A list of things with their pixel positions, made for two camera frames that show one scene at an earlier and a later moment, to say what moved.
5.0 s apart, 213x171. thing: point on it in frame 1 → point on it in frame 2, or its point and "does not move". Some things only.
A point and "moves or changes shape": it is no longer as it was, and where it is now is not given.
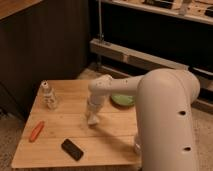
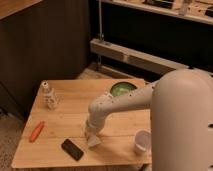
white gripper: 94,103 → 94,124
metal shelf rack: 137,37 does not move
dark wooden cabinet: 40,40 does not move
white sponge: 93,120 moves or changes shape
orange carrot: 36,131 does not move
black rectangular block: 71,149 does not move
